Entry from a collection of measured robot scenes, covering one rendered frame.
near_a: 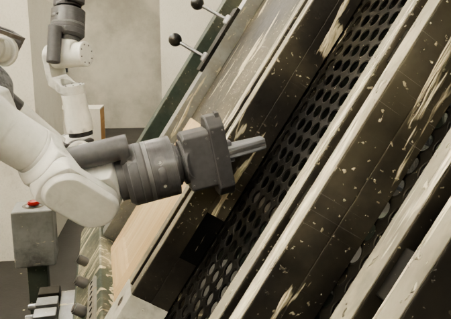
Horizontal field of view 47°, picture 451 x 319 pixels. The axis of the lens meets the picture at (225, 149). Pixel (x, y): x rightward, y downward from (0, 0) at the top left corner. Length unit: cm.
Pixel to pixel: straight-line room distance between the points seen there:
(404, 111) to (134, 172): 37
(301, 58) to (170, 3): 414
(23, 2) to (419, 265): 331
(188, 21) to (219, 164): 423
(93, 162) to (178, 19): 426
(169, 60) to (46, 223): 343
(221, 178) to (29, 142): 27
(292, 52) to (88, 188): 38
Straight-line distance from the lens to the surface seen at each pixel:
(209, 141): 73
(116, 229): 149
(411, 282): 36
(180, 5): 494
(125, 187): 72
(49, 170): 68
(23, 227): 169
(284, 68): 83
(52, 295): 152
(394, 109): 51
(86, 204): 70
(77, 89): 142
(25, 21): 353
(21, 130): 67
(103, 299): 113
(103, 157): 71
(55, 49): 139
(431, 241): 36
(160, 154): 72
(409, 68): 52
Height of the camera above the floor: 141
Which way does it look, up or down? 11 degrees down
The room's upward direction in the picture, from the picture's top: straight up
